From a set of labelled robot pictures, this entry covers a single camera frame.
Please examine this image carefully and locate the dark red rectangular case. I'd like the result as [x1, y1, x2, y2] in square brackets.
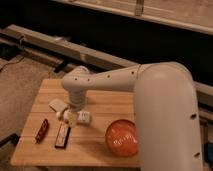
[55, 123, 71, 148]

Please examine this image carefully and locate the small white bottle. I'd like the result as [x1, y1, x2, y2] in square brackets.
[56, 111, 90, 124]

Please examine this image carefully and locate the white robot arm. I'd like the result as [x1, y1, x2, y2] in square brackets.
[62, 62, 203, 171]

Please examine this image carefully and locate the black cable on floor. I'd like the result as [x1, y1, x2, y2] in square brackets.
[0, 54, 26, 73]

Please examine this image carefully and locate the wooden table board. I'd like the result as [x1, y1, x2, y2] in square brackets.
[11, 79, 140, 168]

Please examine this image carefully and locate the long metal rail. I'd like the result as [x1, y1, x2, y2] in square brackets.
[0, 25, 213, 110]

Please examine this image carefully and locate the white square sponge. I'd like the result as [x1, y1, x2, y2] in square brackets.
[49, 99, 68, 112]

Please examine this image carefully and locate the black table leg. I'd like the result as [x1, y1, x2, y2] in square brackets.
[0, 133, 19, 147]

